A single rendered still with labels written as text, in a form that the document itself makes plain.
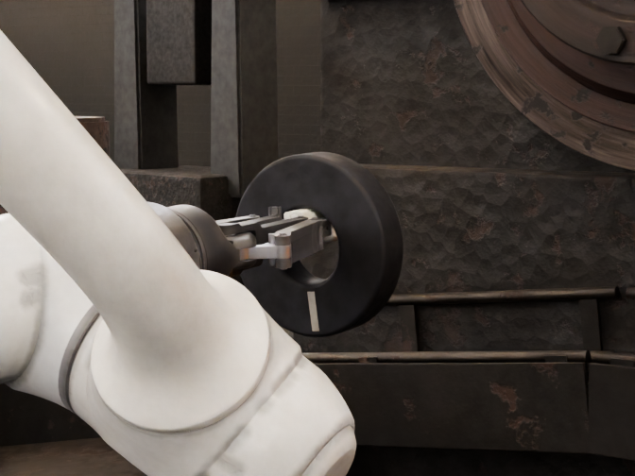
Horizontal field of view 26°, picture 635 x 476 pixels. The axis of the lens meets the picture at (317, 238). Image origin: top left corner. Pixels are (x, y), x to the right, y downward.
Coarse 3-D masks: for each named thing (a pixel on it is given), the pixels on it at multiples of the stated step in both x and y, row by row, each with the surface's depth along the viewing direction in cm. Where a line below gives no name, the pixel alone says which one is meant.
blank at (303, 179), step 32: (288, 160) 114; (320, 160) 112; (256, 192) 116; (288, 192) 115; (320, 192) 113; (352, 192) 111; (384, 192) 112; (352, 224) 111; (384, 224) 110; (352, 256) 112; (384, 256) 110; (256, 288) 118; (288, 288) 116; (320, 288) 114; (352, 288) 112; (384, 288) 112; (288, 320) 116; (320, 320) 114; (352, 320) 113
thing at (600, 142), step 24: (456, 0) 131; (480, 0) 130; (480, 24) 130; (480, 48) 130; (504, 48) 129; (504, 72) 129; (528, 96) 128; (552, 120) 127; (576, 120) 126; (576, 144) 126; (600, 144) 125; (624, 144) 123
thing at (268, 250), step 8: (272, 240) 102; (248, 248) 101; (256, 248) 101; (264, 248) 101; (272, 248) 101; (280, 248) 101; (288, 248) 101; (240, 256) 101; (248, 256) 101; (256, 256) 101; (264, 256) 101; (272, 256) 101; (280, 256) 101; (288, 256) 101; (272, 264) 103
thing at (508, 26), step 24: (504, 0) 127; (504, 24) 127; (528, 24) 124; (528, 48) 126; (552, 48) 122; (528, 72) 126; (552, 72) 125; (576, 72) 121; (600, 72) 120; (624, 72) 119; (552, 96) 125; (576, 96) 124; (600, 96) 122; (624, 96) 120; (600, 120) 123; (624, 120) 121
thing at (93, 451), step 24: (0, 384) 140; (0, 408) 140; (24, 408) 140; (48, 408) 140; (0, 432) 140; (24, 432) 140; (48, 432) 141; (72, 432) 141; (0, 456) 136; (24, 456) 136; (48, 456) 135; (72, 456) 134; (96, 456) 133; (120, 456) 132
